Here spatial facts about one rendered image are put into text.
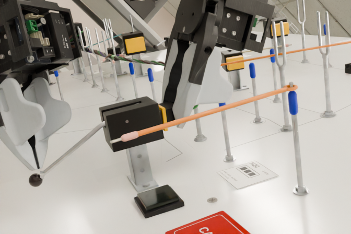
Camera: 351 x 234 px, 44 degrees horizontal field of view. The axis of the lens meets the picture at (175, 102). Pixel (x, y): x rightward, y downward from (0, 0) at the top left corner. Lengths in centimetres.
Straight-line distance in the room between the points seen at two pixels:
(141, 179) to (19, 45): 19
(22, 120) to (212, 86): 19
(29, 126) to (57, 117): 4
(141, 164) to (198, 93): 10
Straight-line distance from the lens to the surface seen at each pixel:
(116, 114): 44
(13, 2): 42
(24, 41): 41
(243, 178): 46
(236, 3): 46
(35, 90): 47
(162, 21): 820
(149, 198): 43
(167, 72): 49
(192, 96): 44
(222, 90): 46
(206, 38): 43
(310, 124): 60
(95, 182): 52
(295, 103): 39
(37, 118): 42
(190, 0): 47
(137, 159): 47
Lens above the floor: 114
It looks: 7 degrees up
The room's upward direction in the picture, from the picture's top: 40 degrees clockwise
